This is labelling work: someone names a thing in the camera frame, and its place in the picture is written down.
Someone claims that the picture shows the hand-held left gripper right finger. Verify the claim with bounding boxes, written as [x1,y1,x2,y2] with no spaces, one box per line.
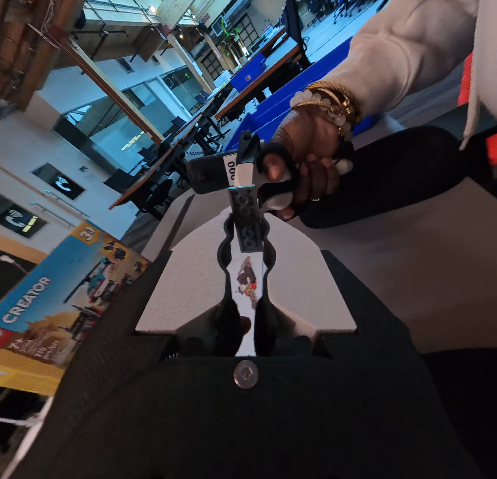
[255,211,357,356]

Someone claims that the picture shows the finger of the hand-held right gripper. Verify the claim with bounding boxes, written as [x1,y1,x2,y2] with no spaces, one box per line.
[232,162,258,189]

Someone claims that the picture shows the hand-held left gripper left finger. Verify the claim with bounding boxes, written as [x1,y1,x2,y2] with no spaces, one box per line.
[135,208,242,356]

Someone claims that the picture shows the dark grey lego plate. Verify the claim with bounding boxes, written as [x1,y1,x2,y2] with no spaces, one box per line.
[228,185,265,254]

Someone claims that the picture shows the person's right forearm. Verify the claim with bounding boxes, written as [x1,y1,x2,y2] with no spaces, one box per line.
[307,0,480,123]

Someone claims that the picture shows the lego box with truck picture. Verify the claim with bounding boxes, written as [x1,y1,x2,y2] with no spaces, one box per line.
[0,221,152,396]

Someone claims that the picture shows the person's right hand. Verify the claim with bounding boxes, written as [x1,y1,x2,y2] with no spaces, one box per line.
[261,107,355,221]

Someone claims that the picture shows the long office desk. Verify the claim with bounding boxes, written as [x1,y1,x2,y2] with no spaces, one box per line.
[109,112,202,212]

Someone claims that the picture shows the open instruction booklet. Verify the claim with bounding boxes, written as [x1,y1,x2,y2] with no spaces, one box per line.
[232,253,265,356]

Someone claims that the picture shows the blue plastic bin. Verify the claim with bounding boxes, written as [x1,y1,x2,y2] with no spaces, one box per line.
[224,37,354,154]
[230,53,268,92]

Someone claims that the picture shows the orange-topped desk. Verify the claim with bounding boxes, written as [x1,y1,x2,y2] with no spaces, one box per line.
[215,27,305,119]

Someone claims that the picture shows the black phone icon sign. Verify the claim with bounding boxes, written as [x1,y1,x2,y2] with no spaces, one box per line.
[33,163,85,200]
[0,204,47,239]

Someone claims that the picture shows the gold bead bracelets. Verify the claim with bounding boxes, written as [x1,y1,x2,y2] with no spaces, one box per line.
[289,80,362,140]

